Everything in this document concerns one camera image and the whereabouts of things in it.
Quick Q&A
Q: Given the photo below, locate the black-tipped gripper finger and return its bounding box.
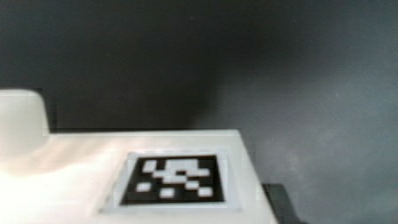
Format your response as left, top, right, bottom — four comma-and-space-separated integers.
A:
261, 184, 307, 224

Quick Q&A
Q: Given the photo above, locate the white front drawer tray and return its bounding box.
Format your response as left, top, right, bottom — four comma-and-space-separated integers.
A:
0, 89, 278, 224

